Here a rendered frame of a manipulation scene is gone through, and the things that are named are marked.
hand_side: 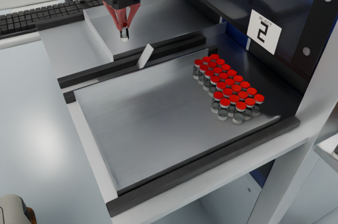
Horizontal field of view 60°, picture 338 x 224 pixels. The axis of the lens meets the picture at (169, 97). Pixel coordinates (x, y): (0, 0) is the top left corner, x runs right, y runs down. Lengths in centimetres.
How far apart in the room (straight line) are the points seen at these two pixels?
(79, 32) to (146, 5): 25
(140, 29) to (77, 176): 96
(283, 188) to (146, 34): 54
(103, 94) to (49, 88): 148
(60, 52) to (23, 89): 138
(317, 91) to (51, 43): 68
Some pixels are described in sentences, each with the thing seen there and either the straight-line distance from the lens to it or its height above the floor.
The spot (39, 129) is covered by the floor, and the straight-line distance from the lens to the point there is 190.
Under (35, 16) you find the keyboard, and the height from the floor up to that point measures 83.
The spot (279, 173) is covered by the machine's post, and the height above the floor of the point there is 72.
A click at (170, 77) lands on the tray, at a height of 88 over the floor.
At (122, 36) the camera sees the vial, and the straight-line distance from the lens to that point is 77.
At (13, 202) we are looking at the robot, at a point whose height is 27.
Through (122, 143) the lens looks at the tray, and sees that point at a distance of 58.
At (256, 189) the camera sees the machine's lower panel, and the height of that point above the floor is 57.
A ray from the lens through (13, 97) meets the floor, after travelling 217.
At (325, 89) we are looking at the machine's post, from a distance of 57.
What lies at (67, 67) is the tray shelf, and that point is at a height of 88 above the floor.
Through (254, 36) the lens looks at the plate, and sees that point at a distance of 66.
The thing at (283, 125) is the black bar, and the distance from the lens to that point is 62.
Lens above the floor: 134
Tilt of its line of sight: 44 degrees down
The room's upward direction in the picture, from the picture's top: straight up
